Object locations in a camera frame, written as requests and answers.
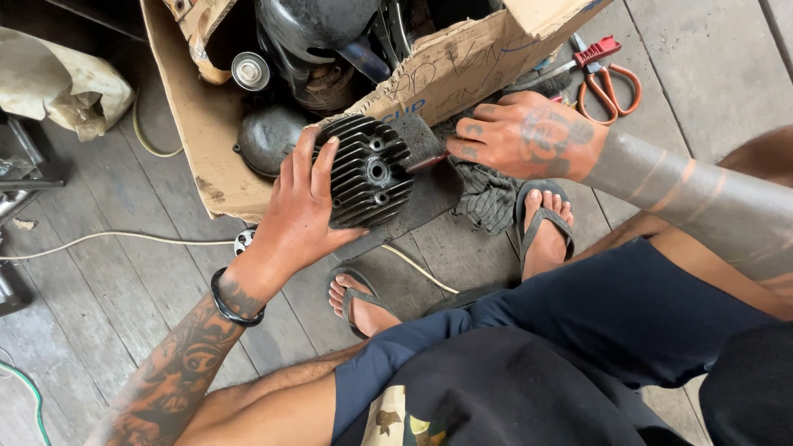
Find person's right hand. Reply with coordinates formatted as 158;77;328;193
445;91;610;183

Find person's left hand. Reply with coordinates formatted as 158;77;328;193
223;126;370;307

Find black finned cylinder head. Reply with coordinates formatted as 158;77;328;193
313;114;416;229

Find red-handled black brush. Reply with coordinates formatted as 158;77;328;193
389;113;453;174

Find small round metal part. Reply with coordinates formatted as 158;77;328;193
233;225;259;256

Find grey striped cloth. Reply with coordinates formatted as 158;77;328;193
432;105;524;237

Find grey flip-flop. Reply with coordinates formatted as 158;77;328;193
514;179;576;283
323;265;404;341

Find black domed engine cover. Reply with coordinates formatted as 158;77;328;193
233;104;312;181

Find person's right leg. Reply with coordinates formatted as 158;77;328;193
522;126;793;323

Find person's leg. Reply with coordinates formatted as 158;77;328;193
522;126;793;323
175;273;404;446

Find black rubber mat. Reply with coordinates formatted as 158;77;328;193
331;162;467;262

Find cardboard box of engine parts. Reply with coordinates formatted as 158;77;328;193
140;0;615;224

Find silver can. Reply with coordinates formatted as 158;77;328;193
230;51;272;93

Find person's left leg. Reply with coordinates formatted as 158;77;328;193
175;273;404;446

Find navy blue shorts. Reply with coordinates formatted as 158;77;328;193
331;238;776;444

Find black rounded tank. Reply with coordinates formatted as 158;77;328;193
253;0;383;64

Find black shirt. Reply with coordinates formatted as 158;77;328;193
359;322;793;446

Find crumpled beige paper bag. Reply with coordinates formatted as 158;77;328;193
0;26;136;142

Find grey metal machine parts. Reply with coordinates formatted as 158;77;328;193
0;110;66;318

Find orange-handled scissors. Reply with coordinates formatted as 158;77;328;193
569;33;643;126

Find black wrist bracelet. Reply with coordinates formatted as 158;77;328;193
209;266;268;328

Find red-handled metal tool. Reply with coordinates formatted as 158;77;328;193
503;35;623;95

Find white cable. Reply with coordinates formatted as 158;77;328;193
0;230;461;296

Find yellow cable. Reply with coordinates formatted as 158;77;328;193
131;92;185;159

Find green cable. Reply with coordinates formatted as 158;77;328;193
0;360;54;446

